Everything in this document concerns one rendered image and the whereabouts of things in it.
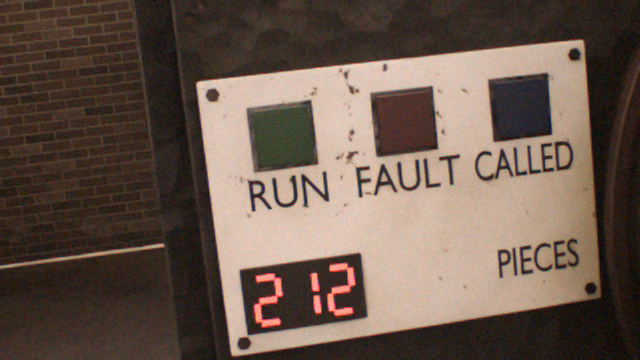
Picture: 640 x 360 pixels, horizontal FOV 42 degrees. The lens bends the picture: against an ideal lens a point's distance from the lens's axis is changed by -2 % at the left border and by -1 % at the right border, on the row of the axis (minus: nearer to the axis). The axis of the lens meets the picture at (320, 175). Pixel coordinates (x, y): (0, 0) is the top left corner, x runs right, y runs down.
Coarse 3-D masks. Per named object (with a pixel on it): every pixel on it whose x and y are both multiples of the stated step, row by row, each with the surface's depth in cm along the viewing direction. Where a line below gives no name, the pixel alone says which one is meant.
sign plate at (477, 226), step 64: (384, 64) 55; (448, 64) 55; (512, 64) 56; (576, 64) 57; (320, 128) 54; (448, 128) 56; (576, 128) 57; (256, 192) 54; (320, 192) 55; (384, 192) 56; (448, 192) 56; (512, 192) 57; (576, 192) 58; (256, 256) 55; (320, 256) 55; (384, 256) 56; (448, 256) 57; (512, 256) 57; (576, 256) 58; (256, 320) 55; (320, 320) 56; (384, 320) 57; (448, 320) 57
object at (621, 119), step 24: (624, 72) 59; (624, 96) 51; (624, 120) 50; (624, 144) 50; (600, 168) 59; (624, 168) 51; (600, 192) 59; (624, 192) 51; (600, 216) 60; (624, 216) 51; (600, 240) 60; (624, 240) 51; (624, 264) 51; (624, 288) 52; (624, 312) 52; (624, 336) 52
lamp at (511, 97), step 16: (528, 80) 56; (544, 80) 56; (496, 96) 56; (512, 96) 56; (528, 96) 56; (544, 96) 56; (496, 112) 56; (512, 112) 56; (528, 112) 56; (544, 112) 56; (512, 128) 56; (528, 128) 56; (544, 128) 56
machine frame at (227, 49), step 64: (192, 0) 54; (256, 0) 55; (320, 0) 56; (384, 0) 56; (448, 0) 57; (512, 0) 58; (576, 0) 58; (192, 64) 55; (256, 64) 55; (320, 64) 56; (192, 128) 55; (192, 192) 64; (192, 256) 64; (192, 320) 65; (512, 320) 60; (576, 320) 61
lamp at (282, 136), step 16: (256, 112) 53; (272, 112) 53; (288, 112) 54; (304, 112) 54; (256, 128) 53; (272, 128) 54; (288, 128) 54; (304, 128) 54; (256, 144) 54; (272, 144) 54; (288, 144) 54; (304, 144) 54; (272, 160) 54; (288, 160) 54; (304, 160) 54
